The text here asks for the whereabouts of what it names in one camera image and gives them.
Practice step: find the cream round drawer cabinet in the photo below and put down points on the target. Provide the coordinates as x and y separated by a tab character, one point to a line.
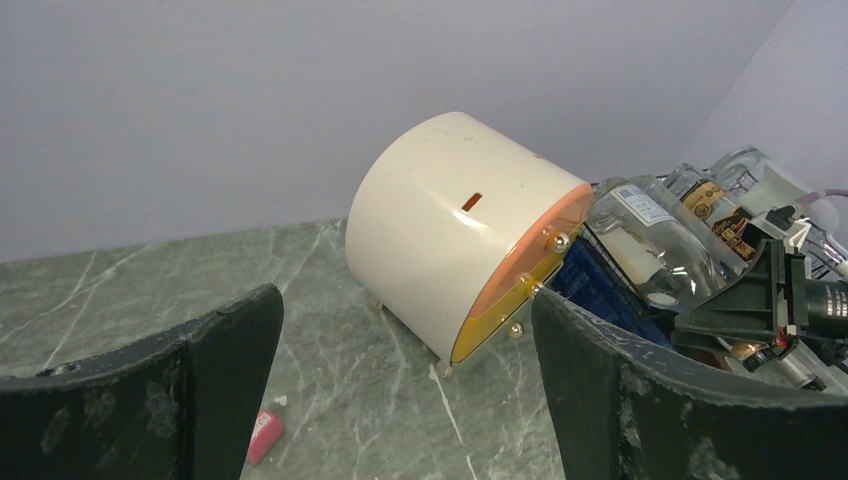
455	227

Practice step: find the small pink block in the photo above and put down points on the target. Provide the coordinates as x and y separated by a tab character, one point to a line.
268	429

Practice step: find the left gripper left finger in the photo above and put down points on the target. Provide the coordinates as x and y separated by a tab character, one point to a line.
177	404

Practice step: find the clear bottle white label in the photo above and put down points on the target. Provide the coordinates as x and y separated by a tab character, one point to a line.
670	257

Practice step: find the dark wine bottle gold foil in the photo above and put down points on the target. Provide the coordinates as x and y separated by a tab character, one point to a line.
754	356

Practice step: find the clear bottle gold black label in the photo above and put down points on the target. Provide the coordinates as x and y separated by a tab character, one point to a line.
717	209

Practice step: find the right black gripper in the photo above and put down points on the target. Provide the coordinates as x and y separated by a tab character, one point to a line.
758	307

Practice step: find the black wire wine rack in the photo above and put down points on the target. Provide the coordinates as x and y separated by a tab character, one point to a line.
644	262

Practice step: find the large clear glass bottle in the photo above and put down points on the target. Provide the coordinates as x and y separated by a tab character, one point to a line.
761	185

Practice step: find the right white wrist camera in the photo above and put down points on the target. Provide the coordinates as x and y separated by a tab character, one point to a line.
786	226

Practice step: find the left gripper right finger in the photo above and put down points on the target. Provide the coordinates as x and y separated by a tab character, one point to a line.
625	408

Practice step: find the blue plastic bottle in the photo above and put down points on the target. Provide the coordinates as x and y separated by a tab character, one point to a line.
587	280

